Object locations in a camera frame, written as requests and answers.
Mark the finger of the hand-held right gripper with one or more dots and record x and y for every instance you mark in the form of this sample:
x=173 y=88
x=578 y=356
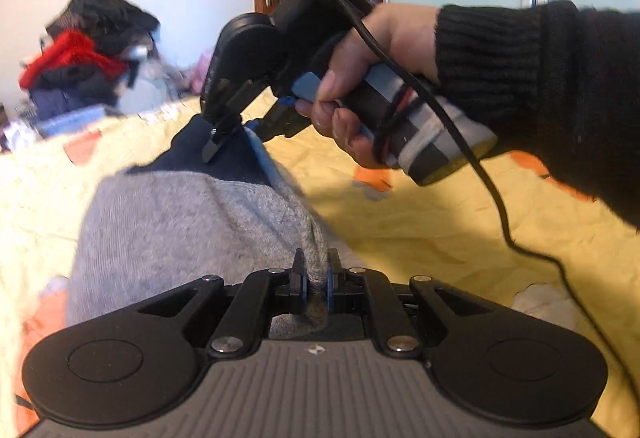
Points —
x=216 y=143
x=277 y=125

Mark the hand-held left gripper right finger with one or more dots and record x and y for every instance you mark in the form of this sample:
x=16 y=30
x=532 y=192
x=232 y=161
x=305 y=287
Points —
x=330 y=287

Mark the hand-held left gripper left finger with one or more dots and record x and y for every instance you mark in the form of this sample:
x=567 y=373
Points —
x=300 y=285

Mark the navy and grey small sweater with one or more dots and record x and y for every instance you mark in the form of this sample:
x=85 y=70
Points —
x=175 y=228

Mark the pile of dark clothes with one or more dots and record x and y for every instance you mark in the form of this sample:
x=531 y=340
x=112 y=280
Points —
x=100 y=15

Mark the person's right hand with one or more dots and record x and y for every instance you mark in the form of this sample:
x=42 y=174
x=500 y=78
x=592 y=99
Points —
x=400 y=38

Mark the pink plastic bag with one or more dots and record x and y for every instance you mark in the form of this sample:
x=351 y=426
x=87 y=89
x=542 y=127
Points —
x=200 y=68

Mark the pale blue cloth bundle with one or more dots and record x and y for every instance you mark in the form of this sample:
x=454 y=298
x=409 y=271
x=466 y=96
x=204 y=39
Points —
x=142 y=93

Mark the yellow floral blanket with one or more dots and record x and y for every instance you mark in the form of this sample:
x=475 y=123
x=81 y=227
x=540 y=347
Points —
x=425 y=228

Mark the blue knitted garment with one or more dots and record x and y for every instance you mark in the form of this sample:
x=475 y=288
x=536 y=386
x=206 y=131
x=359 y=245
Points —
x=70 y=120

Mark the red garment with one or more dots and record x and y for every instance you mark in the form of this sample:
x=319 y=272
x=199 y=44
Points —
x=70 y=53

